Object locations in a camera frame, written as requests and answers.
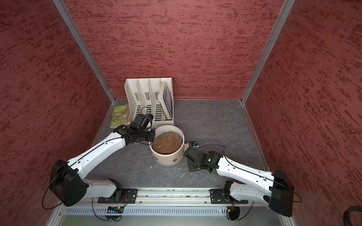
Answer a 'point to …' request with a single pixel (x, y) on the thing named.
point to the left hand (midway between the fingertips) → (153, 137)
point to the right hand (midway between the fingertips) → (192, 167)
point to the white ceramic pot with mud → (168, 148)
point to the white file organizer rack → (152, 96)
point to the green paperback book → (119, 116)
